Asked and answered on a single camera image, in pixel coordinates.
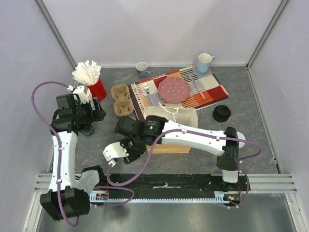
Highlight black lid stack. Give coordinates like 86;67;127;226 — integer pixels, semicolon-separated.
212;105;231;123

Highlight patchwork placemat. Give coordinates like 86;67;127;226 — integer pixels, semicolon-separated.
128;66;229;119

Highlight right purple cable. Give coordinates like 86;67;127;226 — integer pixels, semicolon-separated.
106;129;263;210

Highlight red straw holder cup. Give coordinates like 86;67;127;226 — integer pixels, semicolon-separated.
87;77;107;102

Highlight pink dotted plate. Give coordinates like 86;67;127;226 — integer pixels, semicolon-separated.
158;77;191;104

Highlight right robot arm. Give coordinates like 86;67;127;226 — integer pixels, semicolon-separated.
106;115;244;190

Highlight white wrapped straws bundle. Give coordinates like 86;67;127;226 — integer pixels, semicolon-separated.
71;60;101;86

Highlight white lid stack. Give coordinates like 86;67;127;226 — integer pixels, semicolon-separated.
235;131;247;148

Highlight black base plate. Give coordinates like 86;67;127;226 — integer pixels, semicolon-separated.
93;174;251;199

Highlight light blue mug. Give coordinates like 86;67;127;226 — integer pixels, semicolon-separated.
197;53;215;74

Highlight small grey patterned mug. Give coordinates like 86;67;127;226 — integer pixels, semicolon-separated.
136;62;150;78

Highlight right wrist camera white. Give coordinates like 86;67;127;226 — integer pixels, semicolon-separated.
102;142;129;165

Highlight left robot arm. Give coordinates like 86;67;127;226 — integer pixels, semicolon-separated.
40;94;107;221

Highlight brown paper bag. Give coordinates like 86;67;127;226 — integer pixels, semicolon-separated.
143;103;198;154

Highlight cable duct rail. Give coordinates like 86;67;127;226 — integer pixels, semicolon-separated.
89;191;240;204

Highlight fork pink handle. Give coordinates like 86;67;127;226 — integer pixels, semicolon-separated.
143;82;155;106

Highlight black plastic cup stack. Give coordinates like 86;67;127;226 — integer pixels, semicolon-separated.
80;124;94;136

